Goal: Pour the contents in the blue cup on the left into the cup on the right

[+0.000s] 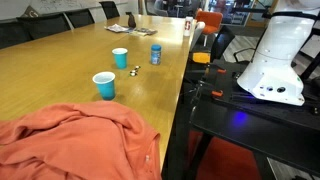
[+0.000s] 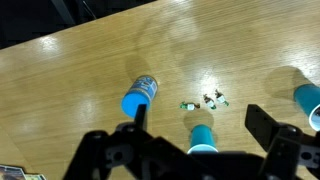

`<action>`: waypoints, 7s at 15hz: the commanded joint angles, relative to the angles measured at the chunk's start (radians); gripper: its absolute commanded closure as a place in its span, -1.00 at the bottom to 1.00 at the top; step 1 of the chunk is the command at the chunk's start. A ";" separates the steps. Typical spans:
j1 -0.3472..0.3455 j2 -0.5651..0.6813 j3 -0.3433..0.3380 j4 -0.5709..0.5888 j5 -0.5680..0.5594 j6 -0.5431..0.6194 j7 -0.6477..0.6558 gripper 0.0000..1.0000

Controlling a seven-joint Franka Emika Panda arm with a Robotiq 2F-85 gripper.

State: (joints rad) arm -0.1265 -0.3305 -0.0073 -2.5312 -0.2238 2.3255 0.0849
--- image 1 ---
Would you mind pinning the orange cloth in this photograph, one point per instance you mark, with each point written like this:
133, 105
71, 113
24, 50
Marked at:
76, 143

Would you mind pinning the brown textured object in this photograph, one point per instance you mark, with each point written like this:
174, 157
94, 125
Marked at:
132, 20

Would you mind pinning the orange chair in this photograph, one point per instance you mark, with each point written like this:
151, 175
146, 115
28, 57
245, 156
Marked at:
209, 20

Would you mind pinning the blue plastic cup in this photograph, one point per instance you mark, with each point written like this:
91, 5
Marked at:
104, 88
120, 60

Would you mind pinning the whiteboard with writing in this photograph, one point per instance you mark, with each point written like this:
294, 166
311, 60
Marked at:
66, 5

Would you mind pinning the black robot platform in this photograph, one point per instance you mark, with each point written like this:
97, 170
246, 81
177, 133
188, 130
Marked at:
266, 133

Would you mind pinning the white can red logo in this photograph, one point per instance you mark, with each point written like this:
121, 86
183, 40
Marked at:
188, 26

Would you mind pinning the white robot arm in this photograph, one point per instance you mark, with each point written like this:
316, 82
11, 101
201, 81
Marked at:
276, 66

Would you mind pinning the blue lidded jar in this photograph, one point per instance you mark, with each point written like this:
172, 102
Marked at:
155, 55

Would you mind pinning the black office chair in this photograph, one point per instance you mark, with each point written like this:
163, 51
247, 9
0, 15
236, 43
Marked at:
80, 18
110, 9
221, 41
46, 26

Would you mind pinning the yellow booklet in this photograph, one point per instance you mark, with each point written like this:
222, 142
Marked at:
136, 33

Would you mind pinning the wrapped candy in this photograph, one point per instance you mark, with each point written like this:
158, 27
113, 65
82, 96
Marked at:
132, 74
137, 67
133, 71

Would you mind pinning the dark magazine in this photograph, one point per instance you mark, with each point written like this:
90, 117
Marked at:
147, 31

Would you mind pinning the brown paper poster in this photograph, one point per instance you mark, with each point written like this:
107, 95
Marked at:
30, 12

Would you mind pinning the white chair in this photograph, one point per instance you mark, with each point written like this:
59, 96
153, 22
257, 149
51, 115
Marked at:
199, 28

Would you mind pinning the white floral card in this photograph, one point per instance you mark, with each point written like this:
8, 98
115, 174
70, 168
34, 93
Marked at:
116, 28

